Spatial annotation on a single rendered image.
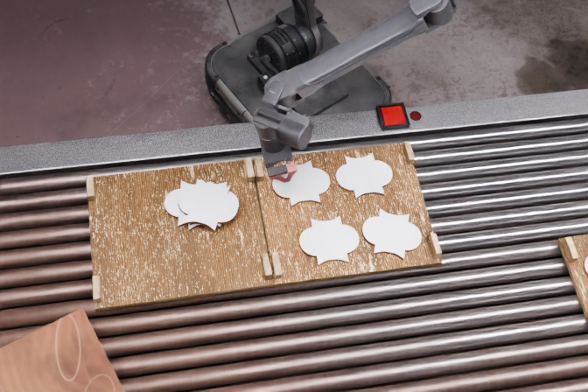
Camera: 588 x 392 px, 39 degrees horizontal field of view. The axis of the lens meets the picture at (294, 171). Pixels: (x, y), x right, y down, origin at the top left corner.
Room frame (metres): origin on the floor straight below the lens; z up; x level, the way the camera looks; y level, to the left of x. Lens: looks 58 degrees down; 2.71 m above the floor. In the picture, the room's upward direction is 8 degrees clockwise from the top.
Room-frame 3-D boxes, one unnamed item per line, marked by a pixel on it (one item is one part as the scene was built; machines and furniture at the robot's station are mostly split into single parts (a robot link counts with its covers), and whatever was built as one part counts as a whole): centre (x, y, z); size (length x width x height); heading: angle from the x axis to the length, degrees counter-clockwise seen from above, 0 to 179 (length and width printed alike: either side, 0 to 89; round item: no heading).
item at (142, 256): (0.89, 0.26, 0.93); 0.41 x 0.35 x 0.02; 107
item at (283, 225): (1.01, -0.14, 0.93); 0.41 x 0.35 x 0.02; 107
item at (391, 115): (1.32, -0.24, 0.92); 0.06 x 0.06 x 0.01; 16
